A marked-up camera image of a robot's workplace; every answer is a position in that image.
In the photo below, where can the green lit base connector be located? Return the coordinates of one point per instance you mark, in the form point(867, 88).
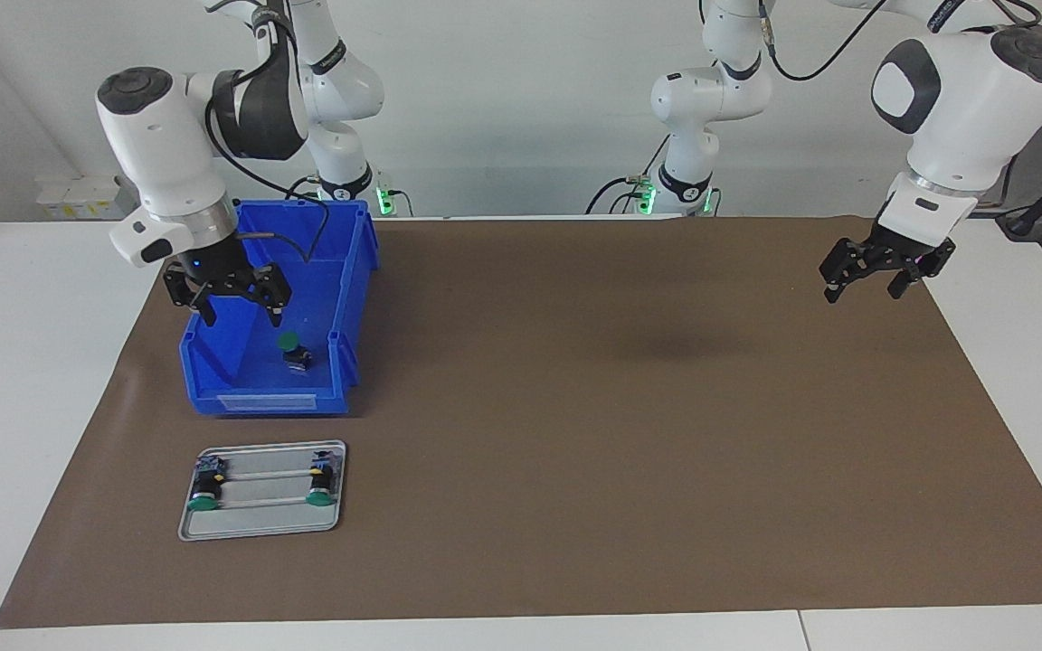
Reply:
point(383, 197)
point(646, 194)

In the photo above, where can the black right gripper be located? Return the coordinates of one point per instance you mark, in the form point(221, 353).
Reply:
point(213, 267)

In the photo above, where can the brown table mat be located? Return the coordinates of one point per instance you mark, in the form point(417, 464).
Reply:
point(530, 497)

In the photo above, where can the green push button switch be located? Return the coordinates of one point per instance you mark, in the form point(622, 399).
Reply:
point(293, 353)
point(205, 490)
point(320, 485)

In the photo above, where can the silver metal tray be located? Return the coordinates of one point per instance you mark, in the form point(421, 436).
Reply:
point(259, 520)

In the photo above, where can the blue plastic bin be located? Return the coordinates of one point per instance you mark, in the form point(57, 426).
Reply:
point(250, 398)

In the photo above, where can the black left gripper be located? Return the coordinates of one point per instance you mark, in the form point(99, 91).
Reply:
point(905, 246)

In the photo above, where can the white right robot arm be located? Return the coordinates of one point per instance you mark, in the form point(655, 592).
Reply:
point(159, 136)

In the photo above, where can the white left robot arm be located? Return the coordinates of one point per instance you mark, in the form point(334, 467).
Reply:
point(964, 117)

